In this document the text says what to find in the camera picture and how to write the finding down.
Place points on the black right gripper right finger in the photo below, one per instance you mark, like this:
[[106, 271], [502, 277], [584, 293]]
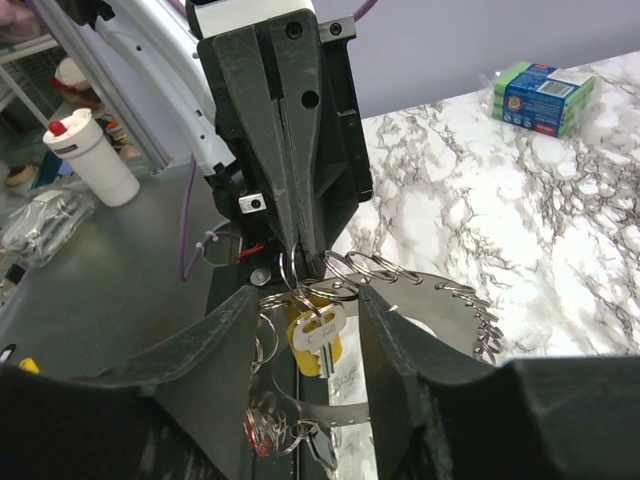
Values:
[[548, 418]]

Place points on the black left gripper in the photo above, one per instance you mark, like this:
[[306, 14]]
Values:
[[287, 109]]

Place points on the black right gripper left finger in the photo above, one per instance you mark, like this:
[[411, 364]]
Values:
[[174, 411]]

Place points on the yellow key tag with key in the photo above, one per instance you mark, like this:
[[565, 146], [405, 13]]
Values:
[[314, 335]]

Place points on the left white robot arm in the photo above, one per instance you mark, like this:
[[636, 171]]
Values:
[[142, 56]]

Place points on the red key tag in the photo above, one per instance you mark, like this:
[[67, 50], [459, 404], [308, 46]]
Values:
[[254, 440]]

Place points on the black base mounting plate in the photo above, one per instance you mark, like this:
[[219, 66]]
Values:
[[277, 387]]

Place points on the white plastic bottle red cap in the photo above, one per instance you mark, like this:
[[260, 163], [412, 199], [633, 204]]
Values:
[[79, 141]]

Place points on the clear plastic bag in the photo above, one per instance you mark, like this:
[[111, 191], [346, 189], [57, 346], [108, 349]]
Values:
[[36, 231]]

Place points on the blue green small box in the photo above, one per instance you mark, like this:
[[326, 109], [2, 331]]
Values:
[[552, 101]]

